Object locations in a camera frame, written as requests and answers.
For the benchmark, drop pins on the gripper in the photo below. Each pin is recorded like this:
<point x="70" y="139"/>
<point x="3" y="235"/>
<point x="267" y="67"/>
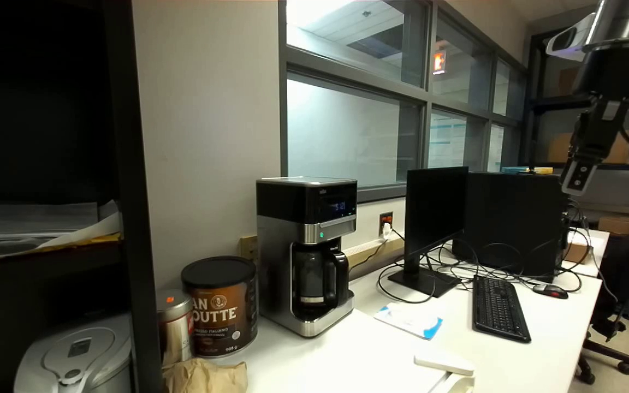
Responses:
<point x="620" y="73"/>

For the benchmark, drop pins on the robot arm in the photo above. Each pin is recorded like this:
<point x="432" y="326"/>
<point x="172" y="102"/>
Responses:
<point x="620" y="22"/>

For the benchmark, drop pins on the black and silver coffee maker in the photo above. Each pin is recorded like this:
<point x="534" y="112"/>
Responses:
<point x="287" y="204"/>

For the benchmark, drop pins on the glass coffee carafe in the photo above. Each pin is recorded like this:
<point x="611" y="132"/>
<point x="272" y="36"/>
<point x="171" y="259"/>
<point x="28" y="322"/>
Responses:
<point x="314" y="278"/>

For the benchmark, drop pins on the large brown coffee can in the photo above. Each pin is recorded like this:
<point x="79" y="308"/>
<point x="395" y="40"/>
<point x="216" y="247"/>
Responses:
<point x="221" y="316"/>

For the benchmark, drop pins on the black metal storage shelf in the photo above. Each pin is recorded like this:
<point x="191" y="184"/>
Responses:
<point x="537" y="103"/>

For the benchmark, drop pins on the row of cardboard boxes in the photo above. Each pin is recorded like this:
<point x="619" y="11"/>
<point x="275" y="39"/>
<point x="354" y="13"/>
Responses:
<point x="557" y="147"/>

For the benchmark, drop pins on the black computer tower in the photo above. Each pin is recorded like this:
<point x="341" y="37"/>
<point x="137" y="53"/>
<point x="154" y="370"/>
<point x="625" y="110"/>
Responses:
<point x="511" y="218"/>

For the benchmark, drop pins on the lit exit sign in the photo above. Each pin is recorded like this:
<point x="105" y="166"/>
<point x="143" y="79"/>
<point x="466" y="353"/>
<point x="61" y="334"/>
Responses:
<point x="439" y="62"/>

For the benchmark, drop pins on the small cardboard box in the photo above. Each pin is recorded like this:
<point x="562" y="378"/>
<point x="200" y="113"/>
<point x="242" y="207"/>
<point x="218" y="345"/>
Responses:
<point x="577" y="254"/>

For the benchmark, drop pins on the black office chair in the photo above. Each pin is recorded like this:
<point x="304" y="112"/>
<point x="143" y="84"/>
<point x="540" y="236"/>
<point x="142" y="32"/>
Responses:
<point x="628" y="262"/>

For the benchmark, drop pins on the black computer mouse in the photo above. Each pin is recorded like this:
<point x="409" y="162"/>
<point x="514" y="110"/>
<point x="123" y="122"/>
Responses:
<point x="550" y="290"/>

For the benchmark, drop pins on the black monitor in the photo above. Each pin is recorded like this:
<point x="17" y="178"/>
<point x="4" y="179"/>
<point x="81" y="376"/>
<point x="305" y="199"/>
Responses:
<point x="434" y="210"/>

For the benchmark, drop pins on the black keyboard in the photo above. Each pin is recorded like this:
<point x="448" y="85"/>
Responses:
<point x="497" y="308"/>

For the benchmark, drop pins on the window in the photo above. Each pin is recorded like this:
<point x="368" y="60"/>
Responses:
<point x="352" y="131"/>

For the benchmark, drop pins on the white and blue tissue packet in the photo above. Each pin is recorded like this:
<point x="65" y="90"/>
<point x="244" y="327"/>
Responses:
<point x="410" y="319"/>

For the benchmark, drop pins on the flat white plastic piece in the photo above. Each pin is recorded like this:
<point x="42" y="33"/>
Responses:
<point x="443" y="362"/>

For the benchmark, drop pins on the black shelf unit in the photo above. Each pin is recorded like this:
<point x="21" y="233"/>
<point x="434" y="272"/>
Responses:
<point x="129" y="164"/>

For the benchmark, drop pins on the small silver can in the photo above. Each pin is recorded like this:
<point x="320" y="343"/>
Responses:
<point x="175" y="327"/>

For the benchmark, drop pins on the crumpled brown paper bag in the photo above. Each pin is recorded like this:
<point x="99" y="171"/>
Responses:
<point x="205" y="377"/>

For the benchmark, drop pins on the stack of papers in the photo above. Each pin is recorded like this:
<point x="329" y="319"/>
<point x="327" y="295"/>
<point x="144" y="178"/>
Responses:
<point x="30" y="221"/>

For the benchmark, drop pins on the white rice cooker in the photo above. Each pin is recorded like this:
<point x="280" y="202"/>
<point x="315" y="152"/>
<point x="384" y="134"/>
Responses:
<point x="79" y="355"/>

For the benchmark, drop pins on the wall socket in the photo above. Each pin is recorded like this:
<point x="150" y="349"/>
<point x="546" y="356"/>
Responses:
<point x="385" y="219"/>

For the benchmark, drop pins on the beige wall plate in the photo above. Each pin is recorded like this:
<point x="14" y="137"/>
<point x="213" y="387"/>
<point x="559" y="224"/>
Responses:
<point x="248" y="248"/>

